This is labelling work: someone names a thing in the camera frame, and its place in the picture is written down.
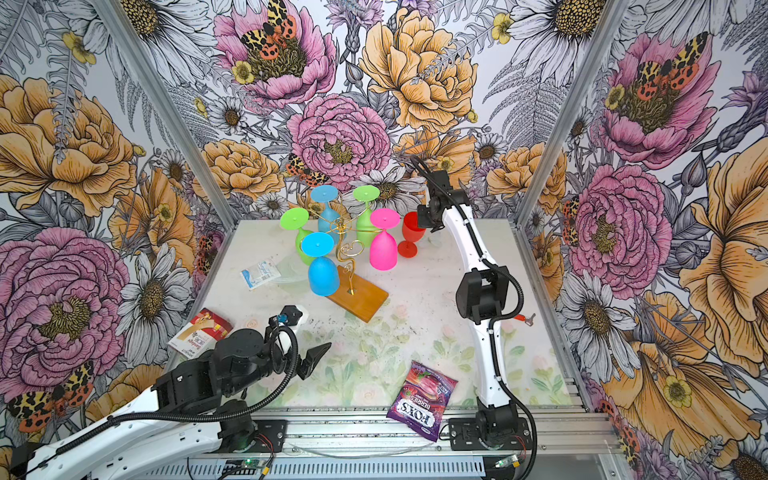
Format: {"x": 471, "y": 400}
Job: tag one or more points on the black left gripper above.
{"x": 306, "y": 365}

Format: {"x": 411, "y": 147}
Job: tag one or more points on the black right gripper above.
{"x": 422, "y": 219}

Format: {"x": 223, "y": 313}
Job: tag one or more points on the red wine glass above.
{"x": 412, "y": 233}

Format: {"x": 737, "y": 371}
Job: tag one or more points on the blue front wine glass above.
{"x": 323, "y": 276}

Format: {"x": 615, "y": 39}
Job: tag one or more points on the blue wine glass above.
{"x": 324, "y": 195}
{"x": 323, "y": 276}

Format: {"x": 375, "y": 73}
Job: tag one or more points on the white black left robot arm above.
{"x": 200, "y": 405}

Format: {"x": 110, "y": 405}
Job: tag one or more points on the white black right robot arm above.
{"x": 487, "y": 295}

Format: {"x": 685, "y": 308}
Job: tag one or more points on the green rear wine glass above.
{"x": 364, "y": 228}

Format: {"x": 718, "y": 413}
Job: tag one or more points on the green wine glass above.
{"x": 364, "y": 228}
{"x": 295, "y": 220}

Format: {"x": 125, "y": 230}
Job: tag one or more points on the pink wine glass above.
{"x": 383, "y": 254}

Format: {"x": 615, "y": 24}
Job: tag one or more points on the blue rear wine glass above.
{"x": 324, "y": 195}

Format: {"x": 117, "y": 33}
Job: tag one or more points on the green left wine glass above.
{"x": 295, "y": 220}

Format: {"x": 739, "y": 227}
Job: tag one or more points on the white blue sachet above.
{"x": 260, "y": 274}

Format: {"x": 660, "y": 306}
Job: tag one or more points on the red white small box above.
{"x": 199, "y": 334}

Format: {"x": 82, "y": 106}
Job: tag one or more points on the purple Fox's candy bag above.
{"x": 421, "y": 402}

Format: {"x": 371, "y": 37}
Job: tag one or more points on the small red tool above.
{"x": 528, "y": 320}

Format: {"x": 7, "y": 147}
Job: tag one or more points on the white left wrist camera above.
{"x": 293, "y": 317}

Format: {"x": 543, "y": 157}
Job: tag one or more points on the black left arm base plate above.
{"x": 261, "y": 436}

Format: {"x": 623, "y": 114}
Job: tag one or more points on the aluminium front frame rail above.
{"x": 566, "y": 443}

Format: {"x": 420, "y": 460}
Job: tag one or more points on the gold wire wooden glass rack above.
{"x": 356, "y": 295}

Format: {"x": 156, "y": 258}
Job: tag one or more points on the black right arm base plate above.
{"x": 466, "y": 434}

